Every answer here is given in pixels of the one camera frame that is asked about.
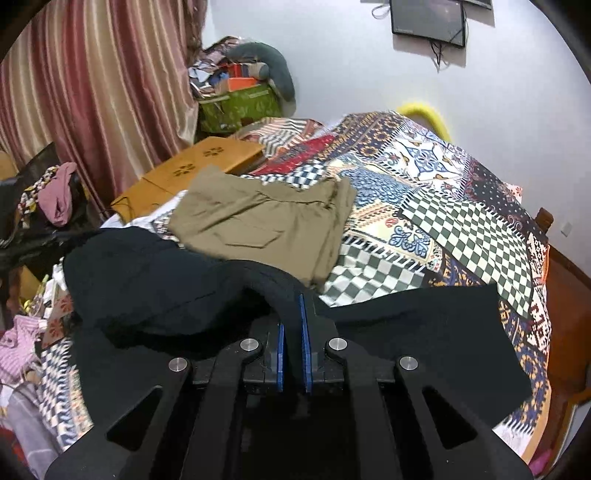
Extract yellow pillow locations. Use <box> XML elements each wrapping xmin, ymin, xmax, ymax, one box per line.
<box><xmin>398</xmin><ymin>100</ymin><xmax>451</xmax><ymax>140</ymax></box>

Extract green patterned box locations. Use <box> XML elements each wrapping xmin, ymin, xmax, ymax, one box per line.
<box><xmin>198</xmin><ymin>83</ymin><xmax>283</xmax><ymax>136</ymax></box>

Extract khaki pants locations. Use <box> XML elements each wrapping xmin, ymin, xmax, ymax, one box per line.
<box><xmin>167</xmin><ymin>165</ymin><xmax>357</xmax><ymax>290</ymax></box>

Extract patchwork patterned bedsheet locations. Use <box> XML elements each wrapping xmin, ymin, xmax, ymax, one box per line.
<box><xmin>37</xmin><ymin>111</ymin><xmax>552</xmax><ymax>457</ymax></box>

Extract white cloth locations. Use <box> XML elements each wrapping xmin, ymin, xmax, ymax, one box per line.
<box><xmin>99</xmin><ymin>193</ymin><xmax>185</xmax><ymax>232</ymax></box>

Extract pink striped cloth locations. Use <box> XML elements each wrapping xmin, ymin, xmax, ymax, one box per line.
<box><xmin>0</xmin><ymin>314</ymin><xmax>43</xmax><ymax>385</ymax></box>

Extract black monitor cable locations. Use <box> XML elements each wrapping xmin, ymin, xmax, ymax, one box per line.
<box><xmin>428</xmin><ymin>39</ymin><xmax>452</xmax><ymax>71</ymax></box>

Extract striped red curtain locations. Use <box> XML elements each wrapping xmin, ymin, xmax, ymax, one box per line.
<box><xmin>0</xmin><ymin>0</ymin><xmax>214</xmax><ymax>219</ymax></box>

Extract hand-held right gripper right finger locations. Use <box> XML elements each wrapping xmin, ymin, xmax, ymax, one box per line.
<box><xmin>300</xmin><ymin>293</ymin><xmax>534</xmax><ymax>480</ymax></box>

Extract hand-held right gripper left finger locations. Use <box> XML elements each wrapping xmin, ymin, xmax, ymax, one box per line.
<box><xmin>44</xmin><ymin>319</ymin><xmax>287</xmax><ymax>480</ymax></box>

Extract black pants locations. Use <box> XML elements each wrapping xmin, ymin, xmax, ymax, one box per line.
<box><xmin>62</xmin><ymin>226</ymin><xmax>534</xmax><ymax>426</ymax></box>

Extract grey neck pillow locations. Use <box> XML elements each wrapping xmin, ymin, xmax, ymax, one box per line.
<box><xmin>233</xmin><ymin>41</ymin><xmax>297</xmax><ymax>100</ymax></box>

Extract wall monitor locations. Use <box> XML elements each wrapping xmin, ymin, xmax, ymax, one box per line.
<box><xmin>390</xmin><ymin>0</ymin><xmax>467</xmax><ymax>48</ymax></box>

